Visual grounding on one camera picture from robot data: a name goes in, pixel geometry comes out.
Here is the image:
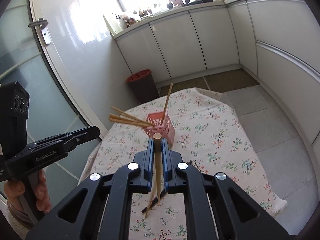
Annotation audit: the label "black chopstick gold band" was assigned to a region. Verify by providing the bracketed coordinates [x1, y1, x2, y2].
[142, 190, 167, 213]

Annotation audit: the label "white kitchen cabinets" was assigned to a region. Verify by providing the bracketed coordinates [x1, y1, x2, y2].
[111, 0, 320, 170]

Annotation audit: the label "person's left hand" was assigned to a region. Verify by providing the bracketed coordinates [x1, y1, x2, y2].
[3, 169, 52, 214]

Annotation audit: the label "bamboo chopstick on table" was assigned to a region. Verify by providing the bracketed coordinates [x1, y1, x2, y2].
[109, 118, 150, 128]

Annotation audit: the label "frosted glass door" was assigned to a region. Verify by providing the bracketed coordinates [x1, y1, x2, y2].
[1, 0, 101, 206]

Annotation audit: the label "short bamboo chopstick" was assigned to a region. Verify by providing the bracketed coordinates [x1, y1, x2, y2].
[109, 114, 151, 126]

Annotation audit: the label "pink plastic lattice basket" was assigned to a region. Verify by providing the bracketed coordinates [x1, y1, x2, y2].
[144, 112, 175, 146]

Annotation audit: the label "brown floor mat right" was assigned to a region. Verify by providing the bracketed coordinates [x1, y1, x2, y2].
[204, 69, 259, 93]

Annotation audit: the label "brown floor mat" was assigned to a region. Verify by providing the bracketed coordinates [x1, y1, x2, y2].
[159, 77, 208, 96]
[204, 69, 259, 93]

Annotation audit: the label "brown floor mat left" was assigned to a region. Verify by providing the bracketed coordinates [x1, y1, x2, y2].
[159, 77, 208, 96]

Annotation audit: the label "brown bin red liner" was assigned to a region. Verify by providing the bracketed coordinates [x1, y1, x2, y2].
[126, 69, 159, 103]

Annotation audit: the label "silver door handle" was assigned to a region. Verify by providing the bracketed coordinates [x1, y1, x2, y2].
[28, 18, 52, 46]

